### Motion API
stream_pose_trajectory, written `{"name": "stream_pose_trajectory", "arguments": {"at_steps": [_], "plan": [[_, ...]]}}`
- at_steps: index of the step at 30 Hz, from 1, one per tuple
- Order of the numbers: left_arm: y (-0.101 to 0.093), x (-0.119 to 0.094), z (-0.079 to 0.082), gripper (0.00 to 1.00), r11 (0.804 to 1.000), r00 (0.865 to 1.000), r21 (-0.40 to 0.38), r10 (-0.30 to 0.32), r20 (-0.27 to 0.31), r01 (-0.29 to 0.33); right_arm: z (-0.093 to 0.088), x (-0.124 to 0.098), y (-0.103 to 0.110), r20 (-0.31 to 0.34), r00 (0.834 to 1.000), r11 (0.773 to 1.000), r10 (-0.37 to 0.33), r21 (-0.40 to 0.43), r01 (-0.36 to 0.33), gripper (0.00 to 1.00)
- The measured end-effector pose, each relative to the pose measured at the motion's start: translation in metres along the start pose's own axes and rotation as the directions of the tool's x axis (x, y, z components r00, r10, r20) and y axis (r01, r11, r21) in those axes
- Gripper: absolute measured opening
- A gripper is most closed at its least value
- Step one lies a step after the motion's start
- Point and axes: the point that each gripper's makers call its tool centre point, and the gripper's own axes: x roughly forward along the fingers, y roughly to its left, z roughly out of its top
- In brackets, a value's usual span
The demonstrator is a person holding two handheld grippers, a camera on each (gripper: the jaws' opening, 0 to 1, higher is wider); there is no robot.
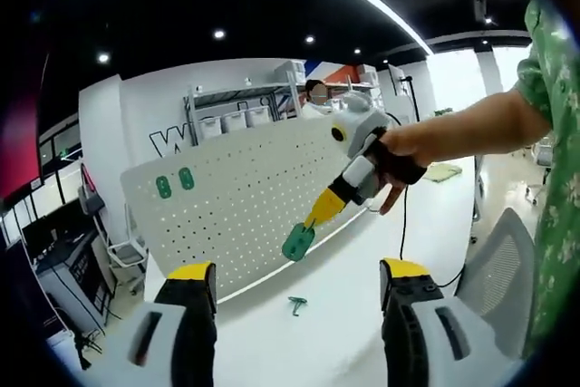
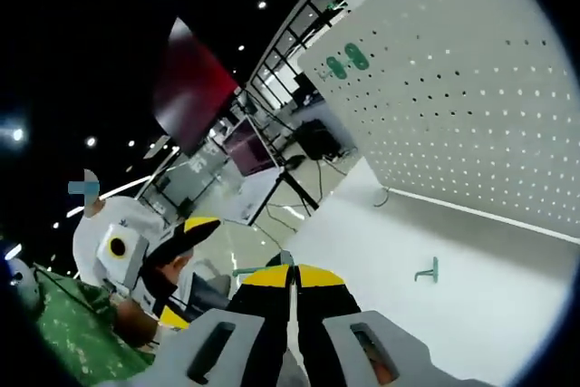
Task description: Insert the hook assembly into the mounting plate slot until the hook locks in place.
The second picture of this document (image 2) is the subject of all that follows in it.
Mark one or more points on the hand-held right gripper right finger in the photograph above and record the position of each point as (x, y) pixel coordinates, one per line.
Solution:
(362, 346)

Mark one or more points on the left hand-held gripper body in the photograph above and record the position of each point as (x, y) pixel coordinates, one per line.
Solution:
(118, 264)

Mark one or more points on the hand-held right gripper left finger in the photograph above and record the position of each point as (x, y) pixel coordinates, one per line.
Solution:
(217, 341)

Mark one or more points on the white perforated mounting plate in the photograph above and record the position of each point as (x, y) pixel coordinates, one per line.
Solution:
(453, 110)

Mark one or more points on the person's left hand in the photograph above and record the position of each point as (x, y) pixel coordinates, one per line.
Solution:
(133, 323)

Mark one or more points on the person's green patterned clothing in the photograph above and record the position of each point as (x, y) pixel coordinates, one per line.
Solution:
(81, 337)

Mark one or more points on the laptop with purple screen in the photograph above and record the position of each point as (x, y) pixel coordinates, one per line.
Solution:
(247, 151)

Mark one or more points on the black tripod stand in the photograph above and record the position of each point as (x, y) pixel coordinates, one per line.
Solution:
(294, 187)

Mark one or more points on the black case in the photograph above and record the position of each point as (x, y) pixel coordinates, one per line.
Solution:
(317, 138)

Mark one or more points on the red wall screen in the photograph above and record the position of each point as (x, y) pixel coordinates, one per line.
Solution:
(195, 83)

